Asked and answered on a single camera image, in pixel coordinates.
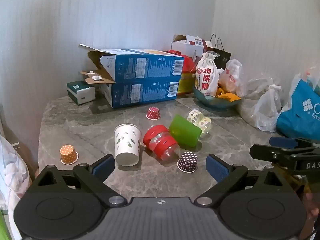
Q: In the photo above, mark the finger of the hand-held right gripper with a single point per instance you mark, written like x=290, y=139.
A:
x=283, y=142
x=267, y=152

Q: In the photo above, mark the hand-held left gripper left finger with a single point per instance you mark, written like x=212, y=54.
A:
x=103, y=166

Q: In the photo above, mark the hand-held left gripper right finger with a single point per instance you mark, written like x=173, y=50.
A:
x=217, y=167

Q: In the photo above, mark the purple polka dot paper cup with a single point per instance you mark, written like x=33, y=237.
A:
x=188, y=161

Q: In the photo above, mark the white printed paper cup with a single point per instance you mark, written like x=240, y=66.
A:
x=126, y=142

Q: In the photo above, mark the orange polka dot paper cup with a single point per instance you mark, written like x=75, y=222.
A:
x=68, y=153

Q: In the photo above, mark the green plastic cup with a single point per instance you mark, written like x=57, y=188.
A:
x=185, y=132

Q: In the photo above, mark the clear cup with printed labels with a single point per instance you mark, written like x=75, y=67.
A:
x=201, y=122

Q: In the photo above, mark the clear cup with red bands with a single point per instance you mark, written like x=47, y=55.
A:
x=160, y=141

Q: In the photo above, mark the red polka dot paper cup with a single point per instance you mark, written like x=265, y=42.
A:
x=153, y=113

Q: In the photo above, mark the person's right hand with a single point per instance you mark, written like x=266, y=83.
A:
x=313, y=205

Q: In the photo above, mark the blue plastic bag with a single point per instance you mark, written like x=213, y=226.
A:
x=297, y=115

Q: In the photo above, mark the clear plastic bag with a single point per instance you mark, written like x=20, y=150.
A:
x=265, y=105

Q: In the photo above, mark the teal bowl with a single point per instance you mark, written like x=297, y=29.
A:
x=212, y=102

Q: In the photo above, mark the orange snack packet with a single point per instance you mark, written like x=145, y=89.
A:
x=228, y=96

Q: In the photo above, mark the green and white tissue box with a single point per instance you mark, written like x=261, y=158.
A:
x=81, y=92

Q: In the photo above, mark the white plastic bag red print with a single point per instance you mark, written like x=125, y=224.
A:
x=233, y=77

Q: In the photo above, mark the blue cardboard box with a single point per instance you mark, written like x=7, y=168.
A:
x=142, y=91
x=145, y=66

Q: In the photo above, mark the yellow box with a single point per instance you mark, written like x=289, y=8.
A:
x=186, y=83

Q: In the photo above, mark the white printed cloth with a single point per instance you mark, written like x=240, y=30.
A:
x=11, y=175

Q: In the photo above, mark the black paper bag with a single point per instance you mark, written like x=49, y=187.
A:
x=222, y=56

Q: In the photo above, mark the red box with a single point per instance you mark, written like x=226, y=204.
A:
x=187, y=63

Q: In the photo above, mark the white cardboard box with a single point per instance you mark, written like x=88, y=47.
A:
x=185, y=47

